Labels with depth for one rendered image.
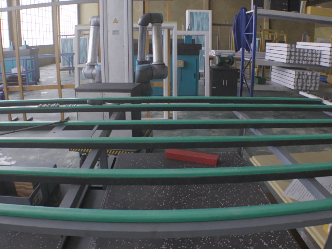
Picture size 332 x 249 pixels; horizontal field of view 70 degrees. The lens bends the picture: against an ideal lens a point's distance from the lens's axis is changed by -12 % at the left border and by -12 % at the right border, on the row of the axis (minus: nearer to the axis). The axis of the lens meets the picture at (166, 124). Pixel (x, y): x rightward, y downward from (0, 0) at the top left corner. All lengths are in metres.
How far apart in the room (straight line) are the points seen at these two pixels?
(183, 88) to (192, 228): 5.00
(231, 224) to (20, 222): 0.49
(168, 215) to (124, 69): 2.26
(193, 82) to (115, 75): 2.94
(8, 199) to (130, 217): 0.65
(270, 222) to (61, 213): 0.49
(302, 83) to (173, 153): 4.50
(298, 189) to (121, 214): 0.84
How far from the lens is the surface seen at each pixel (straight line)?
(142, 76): 2.84
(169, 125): 1.29
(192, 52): 5.43
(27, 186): 1.24
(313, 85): 5.83
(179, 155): 1.52
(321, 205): 0.75
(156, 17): 2.98
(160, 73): 2.87
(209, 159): 1.47
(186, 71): 5.48
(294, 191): 1.24
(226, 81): 5.38
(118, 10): 2.79
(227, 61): 5.48
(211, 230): 0.61
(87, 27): 4.05
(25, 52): 9.87
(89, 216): 0.64
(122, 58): 2.77
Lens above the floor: 1.24
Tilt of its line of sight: 18 degrees down
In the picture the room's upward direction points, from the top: straight up
